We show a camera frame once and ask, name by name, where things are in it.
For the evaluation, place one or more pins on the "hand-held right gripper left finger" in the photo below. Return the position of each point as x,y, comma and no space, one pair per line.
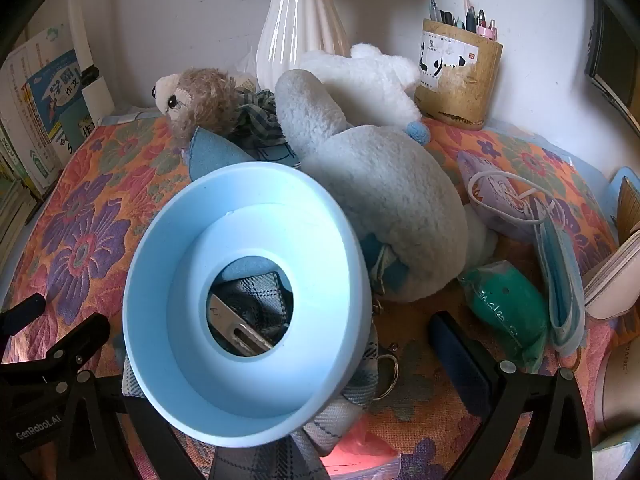
110,400

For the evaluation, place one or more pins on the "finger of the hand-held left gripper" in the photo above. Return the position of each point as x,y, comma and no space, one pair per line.
65,345
25,308

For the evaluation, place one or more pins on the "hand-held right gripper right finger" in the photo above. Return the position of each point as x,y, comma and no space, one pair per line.
460,360

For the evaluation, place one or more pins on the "green clay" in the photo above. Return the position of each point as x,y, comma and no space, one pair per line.
505,305

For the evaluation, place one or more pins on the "light blue round plastic bin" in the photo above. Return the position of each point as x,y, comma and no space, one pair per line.
165,310

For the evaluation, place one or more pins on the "grey plaid fabric pouch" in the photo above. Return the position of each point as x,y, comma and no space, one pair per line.
340,410

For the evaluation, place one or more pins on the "large grey-white plush toy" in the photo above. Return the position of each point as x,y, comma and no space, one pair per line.
390,195

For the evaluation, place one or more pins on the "brown plush toy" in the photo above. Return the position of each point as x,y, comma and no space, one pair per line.
200,100

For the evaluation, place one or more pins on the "orange floral cloth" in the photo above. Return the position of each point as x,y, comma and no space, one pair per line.
90,220

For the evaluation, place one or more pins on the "blue face mask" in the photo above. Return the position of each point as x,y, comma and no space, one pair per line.
560,285

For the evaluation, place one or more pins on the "pink plastic bag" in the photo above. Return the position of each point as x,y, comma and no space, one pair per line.
360,452

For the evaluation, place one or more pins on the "white round container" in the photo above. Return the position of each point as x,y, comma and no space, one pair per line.
622,390

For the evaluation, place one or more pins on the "beige zip purse with keyring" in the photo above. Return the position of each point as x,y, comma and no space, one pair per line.
615,285

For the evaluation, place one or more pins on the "purple cartoon tissue packet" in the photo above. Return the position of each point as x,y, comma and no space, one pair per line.
480,180

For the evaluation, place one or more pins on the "row of books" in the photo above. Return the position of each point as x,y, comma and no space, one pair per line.
35,125

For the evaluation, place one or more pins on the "light blue patterned cloth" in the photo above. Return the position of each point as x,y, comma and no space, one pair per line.
617,455

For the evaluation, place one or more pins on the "blue felt cloth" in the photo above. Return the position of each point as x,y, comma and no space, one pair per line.
210,155

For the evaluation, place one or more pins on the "tan pen holder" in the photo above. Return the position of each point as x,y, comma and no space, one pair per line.
465,95

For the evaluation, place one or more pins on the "white cloud plush toy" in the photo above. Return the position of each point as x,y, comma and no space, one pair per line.
360,80

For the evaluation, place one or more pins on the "small clear tissue pack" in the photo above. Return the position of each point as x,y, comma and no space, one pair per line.
245,65

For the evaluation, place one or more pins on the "black framed panel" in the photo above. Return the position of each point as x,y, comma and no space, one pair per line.
612,60

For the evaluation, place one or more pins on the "bunch of pens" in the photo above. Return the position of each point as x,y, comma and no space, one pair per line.
470,20

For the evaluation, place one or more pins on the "white ribbed vase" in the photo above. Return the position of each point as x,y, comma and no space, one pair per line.
300,20

